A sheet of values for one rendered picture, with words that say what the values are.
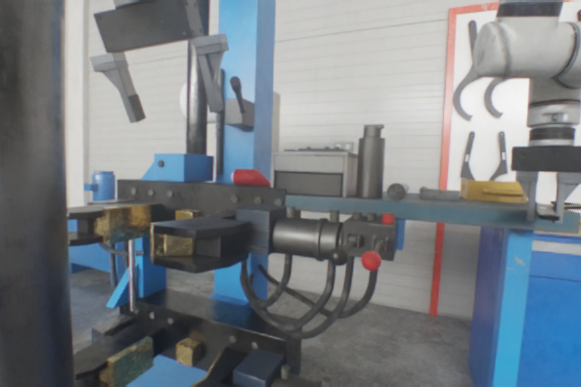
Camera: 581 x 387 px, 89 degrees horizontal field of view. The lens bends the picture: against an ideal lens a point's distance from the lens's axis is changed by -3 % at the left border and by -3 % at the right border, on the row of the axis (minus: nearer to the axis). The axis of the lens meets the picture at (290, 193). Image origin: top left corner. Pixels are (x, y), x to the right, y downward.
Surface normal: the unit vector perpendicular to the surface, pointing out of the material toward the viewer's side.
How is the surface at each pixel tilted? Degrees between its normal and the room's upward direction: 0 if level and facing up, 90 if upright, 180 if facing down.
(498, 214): 90
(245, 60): 90
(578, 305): 90
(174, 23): 114
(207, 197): 90
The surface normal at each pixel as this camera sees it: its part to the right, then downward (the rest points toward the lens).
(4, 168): 0.77, 0.07
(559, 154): -0.60, 0.04
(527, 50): -0.15, 0.49
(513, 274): -0.38, 0.06
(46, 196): 0.99, 0.04
